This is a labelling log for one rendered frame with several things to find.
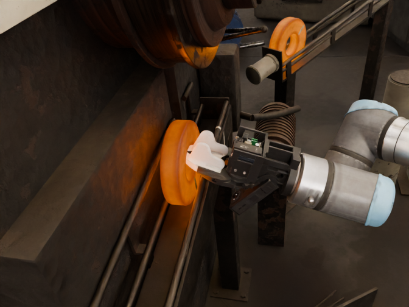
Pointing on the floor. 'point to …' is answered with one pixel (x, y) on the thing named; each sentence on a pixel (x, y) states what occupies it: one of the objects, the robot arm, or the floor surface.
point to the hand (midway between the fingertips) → (181, 154)
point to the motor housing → (272, 236)
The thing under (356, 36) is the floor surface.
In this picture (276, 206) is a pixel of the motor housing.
